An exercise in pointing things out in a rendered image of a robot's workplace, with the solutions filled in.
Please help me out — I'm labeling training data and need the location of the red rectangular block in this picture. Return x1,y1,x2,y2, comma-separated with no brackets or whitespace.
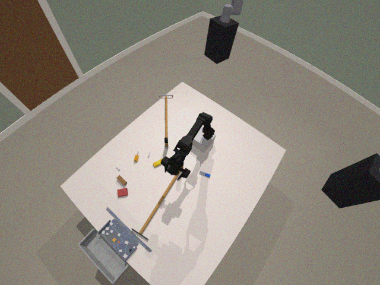
117,188,128,197

